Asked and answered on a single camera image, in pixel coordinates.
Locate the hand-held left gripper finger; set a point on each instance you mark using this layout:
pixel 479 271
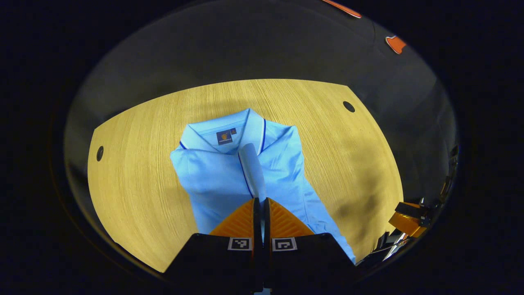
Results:
pixel 257 221
pixel 267 221

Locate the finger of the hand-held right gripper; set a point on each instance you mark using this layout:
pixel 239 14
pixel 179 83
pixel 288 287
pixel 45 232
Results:
pixel 407 221

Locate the light blue T-shirt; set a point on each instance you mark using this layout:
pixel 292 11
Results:
pixel 221 176

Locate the black backdrop cloth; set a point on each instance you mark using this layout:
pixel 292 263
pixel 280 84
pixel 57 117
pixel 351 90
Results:
pixel 245 45

